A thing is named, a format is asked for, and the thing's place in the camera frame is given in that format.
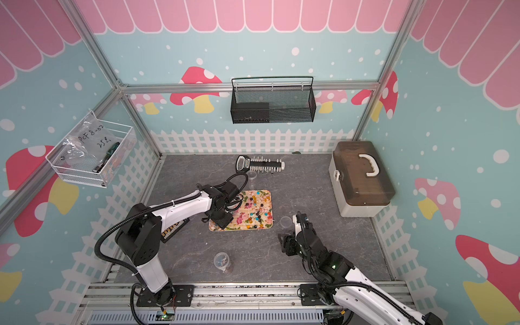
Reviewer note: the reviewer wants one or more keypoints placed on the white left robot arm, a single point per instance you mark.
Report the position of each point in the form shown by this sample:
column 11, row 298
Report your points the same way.
column 140, row 235

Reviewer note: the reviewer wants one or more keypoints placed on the brown lidded white storage box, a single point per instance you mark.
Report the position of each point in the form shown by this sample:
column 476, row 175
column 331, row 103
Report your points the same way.
column 361, row 185

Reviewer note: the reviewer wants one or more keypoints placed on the floral rectangular tray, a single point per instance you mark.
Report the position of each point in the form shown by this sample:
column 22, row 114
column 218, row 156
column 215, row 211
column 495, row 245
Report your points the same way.
column 255, row 213

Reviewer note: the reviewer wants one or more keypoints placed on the black box in mesh basket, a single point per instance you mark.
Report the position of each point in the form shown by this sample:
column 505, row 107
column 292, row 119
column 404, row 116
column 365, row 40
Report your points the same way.
column 250, row 112

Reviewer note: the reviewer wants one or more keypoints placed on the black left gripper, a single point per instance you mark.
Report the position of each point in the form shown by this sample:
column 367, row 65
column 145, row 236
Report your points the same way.
column 224, row 222

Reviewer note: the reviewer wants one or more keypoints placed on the clear plastic jar lid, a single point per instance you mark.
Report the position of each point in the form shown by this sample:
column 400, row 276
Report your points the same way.
column 286, row 223

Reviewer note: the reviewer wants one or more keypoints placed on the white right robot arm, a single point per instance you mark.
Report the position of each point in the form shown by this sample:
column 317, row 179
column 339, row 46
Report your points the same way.
column 341, row 283

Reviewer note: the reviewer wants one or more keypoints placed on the black wire mesh basket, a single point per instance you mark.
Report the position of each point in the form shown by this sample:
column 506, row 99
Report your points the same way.
column 290, row 99

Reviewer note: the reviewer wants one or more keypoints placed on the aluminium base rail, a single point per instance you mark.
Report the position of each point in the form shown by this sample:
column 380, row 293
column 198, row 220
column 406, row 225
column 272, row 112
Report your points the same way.
column 211, row 303

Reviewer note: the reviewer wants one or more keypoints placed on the small black connector board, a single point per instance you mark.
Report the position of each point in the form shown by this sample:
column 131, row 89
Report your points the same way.
column 167, row 234

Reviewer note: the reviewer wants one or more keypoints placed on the clear plastic zip bag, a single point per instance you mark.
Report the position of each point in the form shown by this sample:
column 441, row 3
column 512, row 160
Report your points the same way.
column 88, row 142

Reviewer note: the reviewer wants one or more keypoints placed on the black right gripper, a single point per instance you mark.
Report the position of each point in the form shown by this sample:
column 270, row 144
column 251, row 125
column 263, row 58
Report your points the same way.
column 288, row 242

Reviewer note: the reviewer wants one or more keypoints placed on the clear plastic candy jar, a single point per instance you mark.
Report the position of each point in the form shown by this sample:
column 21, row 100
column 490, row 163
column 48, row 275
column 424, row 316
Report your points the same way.
column 252, row 175

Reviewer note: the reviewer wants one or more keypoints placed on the white wire wall basket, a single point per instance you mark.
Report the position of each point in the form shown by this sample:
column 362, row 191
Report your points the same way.
column 82, row 174

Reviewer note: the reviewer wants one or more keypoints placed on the green tool in white basket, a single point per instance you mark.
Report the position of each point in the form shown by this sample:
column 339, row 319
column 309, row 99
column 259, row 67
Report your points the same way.
column 103, row 162

